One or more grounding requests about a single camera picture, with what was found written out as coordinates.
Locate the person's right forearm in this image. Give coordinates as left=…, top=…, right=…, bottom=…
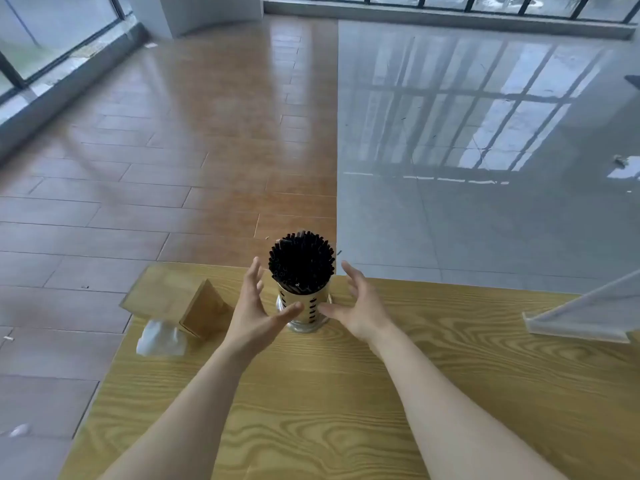
left=369, top=322, right=569, bottom=480

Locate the person's left forearm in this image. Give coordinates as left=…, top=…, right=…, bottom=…
left=99, top=342, right=253, bottom=480

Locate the person's right hand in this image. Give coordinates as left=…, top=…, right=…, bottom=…
left=317, top=260, right=396, bottom=347

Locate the black framed barred window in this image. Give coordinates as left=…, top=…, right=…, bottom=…
left=262, top=0, right=640, bottom=25

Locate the person's left hand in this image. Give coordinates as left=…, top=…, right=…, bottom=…
left=219, top=256, right=305, bottom=365

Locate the wooden tissue box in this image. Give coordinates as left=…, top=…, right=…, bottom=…
left=119, top=264, right=235, bottom=341

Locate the white acrylic sign stand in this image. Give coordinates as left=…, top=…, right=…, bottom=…
left=522, top=268, right=640, bottom=345

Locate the black framed side window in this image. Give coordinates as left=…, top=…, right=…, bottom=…
left=0, top=0, right=136, bottom=103

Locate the white tissue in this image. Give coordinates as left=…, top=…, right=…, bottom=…
left=135, top=319, right=189, bottom=358

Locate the bundle of black chopsticks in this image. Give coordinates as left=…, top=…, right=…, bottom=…
left=268, top=230, right=336, bottom=295

